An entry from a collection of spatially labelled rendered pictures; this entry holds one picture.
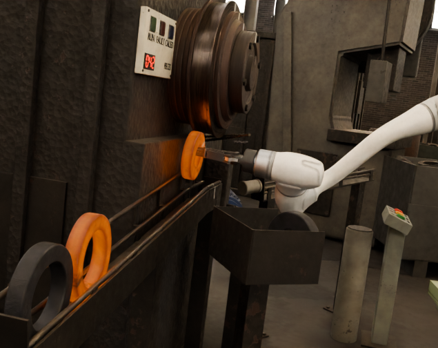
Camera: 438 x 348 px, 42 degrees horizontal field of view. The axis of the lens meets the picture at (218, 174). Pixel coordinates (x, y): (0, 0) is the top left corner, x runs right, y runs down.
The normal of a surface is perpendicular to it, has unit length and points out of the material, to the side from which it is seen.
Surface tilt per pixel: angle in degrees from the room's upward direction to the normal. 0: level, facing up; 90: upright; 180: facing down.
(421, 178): 90
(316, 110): 90
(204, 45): 75
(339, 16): 90
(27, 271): 47
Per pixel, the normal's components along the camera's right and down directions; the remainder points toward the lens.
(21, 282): -0.11, -0.43
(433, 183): 0.03, 0.14
